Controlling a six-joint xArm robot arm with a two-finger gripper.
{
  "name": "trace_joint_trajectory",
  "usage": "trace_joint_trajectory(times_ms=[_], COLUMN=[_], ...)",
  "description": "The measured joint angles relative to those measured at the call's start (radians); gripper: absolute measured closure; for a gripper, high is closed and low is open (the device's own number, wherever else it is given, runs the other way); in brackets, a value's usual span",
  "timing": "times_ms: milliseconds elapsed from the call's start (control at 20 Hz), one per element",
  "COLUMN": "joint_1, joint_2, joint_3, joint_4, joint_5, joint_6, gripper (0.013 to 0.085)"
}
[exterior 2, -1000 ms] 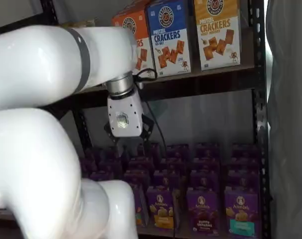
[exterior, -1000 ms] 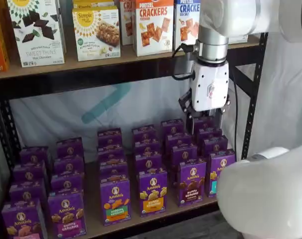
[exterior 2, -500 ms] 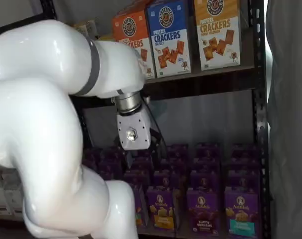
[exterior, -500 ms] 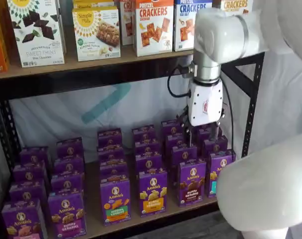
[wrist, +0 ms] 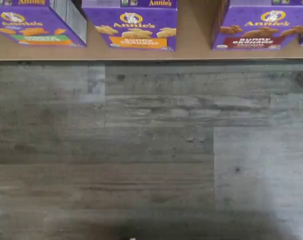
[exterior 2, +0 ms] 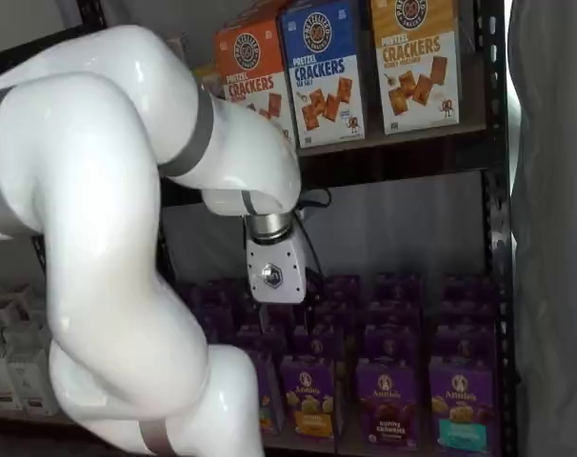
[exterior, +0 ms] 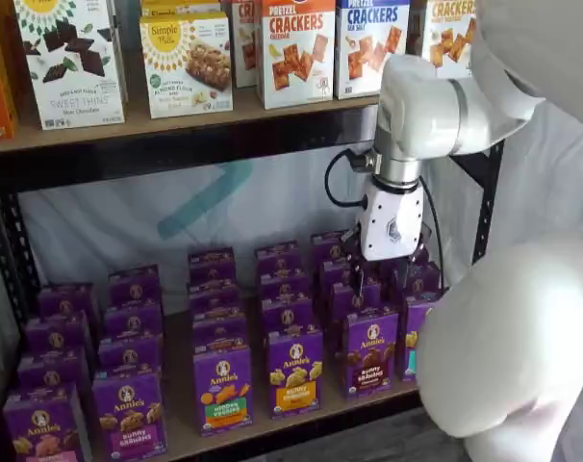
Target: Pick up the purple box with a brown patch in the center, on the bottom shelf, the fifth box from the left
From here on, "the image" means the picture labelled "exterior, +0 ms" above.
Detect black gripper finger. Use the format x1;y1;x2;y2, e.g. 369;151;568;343
342;227;368;300
400;224;436;288

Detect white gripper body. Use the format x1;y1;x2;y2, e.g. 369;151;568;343
358;184;425;262

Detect purple Annie's box teal label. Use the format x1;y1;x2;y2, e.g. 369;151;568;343
402;295;443;384
392;262;443;302

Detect purple Annie's box brown patch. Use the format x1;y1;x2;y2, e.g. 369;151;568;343
330;281;385;320
311;232;358;264
342;307;400;401
319;258;365;291

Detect purple Annie's box yellow label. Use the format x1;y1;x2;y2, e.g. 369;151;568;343
253;244;301;275
261;296;315;334
266;328;324;421
257;270;305;302

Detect purple Annie's box orange label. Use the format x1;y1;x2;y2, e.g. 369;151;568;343
189;282;242;317
187;246;237;286
191;311;248;348
192;342;254;437

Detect blue sea salt crackers box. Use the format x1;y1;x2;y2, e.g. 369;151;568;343
335;0;411;101

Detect yellow honey mustard crackers box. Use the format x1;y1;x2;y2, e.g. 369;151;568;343
421;0;478;81

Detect orange cheddar pretzel crackers box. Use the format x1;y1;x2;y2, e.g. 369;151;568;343
230;0;262;90
256;0;338;111

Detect purple Annie's box tan bunnies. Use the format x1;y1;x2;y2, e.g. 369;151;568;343
90;372;168;458
97;335;164;379
108;266;162;308
103;301;165;343

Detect Simple Mills almond bar box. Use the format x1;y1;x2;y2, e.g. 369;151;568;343
140;0;223;18
139;11;235;120

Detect purple Annie's box pink label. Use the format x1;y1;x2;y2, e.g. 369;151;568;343
2;383;87;462
16;349;91;392
24;311;91;358
38;282;99;320

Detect white Sweet Thins box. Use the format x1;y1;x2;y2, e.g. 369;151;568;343
13;0;128;132

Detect white fabric side curtain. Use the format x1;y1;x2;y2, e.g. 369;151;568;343
444;90;583;290

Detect white backdrop sheet teal logo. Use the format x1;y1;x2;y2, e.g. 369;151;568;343
16;143;475;319

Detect long black cable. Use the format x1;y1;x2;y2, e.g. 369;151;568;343
418;175;449;293

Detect short black looped cable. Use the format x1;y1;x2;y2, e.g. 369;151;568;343
323;147;369;209

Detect black metal shelf frame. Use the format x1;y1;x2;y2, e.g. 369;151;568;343
0;103;507;462

